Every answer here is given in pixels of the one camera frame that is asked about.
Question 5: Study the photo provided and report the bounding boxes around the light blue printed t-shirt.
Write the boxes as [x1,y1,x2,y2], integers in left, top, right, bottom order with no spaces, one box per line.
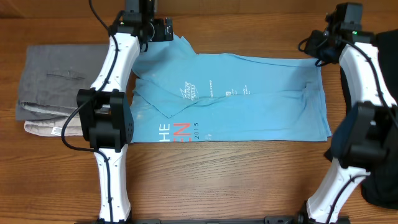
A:
[131,37,331,142]

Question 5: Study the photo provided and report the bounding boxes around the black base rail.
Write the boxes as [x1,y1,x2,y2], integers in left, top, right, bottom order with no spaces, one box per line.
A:
[74,215,351,224]

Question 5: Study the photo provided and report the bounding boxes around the folded beige trousers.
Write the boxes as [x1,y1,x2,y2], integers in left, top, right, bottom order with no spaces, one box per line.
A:
[22,103,75,137]

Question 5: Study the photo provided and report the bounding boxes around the folded grey trousers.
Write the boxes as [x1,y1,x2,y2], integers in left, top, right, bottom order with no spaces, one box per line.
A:
[16,44,108,121]

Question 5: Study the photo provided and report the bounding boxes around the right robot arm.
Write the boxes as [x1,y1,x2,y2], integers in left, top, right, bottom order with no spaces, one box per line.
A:
[293,30,397,223]

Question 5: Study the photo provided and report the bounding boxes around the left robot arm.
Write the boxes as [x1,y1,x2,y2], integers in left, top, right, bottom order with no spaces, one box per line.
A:
[76,11,174,223]

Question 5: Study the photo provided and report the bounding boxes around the black garment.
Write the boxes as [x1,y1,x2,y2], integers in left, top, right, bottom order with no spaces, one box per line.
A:
[325,30,397,209]

